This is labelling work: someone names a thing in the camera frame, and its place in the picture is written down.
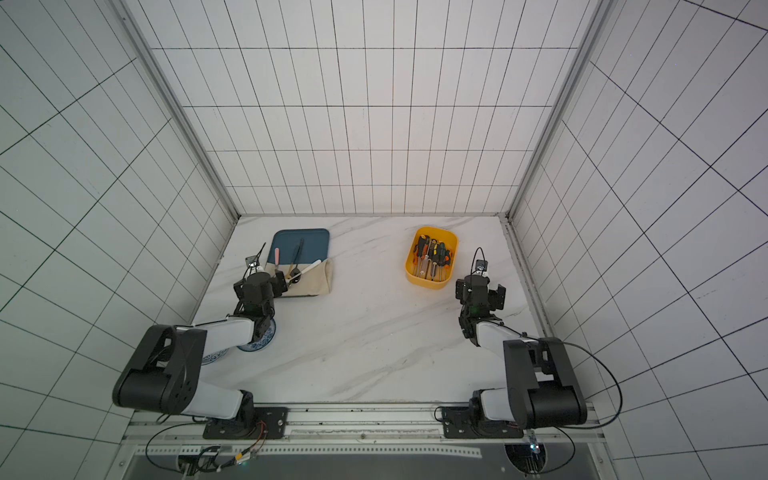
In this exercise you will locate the beige linen cloth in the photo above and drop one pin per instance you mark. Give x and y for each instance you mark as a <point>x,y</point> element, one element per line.
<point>316,282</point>

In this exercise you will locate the white handled utensil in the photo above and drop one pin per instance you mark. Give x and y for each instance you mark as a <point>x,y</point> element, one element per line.
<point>296,273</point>

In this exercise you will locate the large orange grey screwdriver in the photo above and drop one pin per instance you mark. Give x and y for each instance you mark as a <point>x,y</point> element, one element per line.
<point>424,261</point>

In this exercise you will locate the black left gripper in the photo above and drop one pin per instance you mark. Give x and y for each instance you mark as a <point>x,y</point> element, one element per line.
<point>278,284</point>

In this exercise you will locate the black screwdriver yellow cap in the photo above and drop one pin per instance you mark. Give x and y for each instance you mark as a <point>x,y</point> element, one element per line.
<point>418,250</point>

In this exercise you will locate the green black screwdriver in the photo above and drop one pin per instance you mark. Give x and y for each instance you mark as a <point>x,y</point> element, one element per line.
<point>444,261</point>

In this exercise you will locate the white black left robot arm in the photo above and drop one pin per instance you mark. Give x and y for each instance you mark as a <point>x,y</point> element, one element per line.
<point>164,374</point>

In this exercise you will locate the teal plastic tray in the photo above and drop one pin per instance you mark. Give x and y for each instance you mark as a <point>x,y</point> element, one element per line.
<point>316,245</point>

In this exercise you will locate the black slim utensil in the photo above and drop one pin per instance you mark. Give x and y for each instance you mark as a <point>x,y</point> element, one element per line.
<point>297,253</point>

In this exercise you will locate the blue yellow patterned plate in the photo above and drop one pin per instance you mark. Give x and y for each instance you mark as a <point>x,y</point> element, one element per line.
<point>213,357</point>

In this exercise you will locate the yellow plastic storage box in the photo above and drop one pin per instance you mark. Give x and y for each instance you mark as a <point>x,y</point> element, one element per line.
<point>441,235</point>

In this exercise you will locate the black yellow phillips screwdriver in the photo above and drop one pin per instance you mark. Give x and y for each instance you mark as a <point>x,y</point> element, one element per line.
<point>436,276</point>

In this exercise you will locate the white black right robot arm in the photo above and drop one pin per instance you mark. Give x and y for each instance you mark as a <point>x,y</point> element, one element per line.
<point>540,387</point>

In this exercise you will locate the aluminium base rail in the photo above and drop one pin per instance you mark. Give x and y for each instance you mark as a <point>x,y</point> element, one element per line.
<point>436,427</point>

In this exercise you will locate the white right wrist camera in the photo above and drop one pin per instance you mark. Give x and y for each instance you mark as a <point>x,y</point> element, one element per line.
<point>479,267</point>

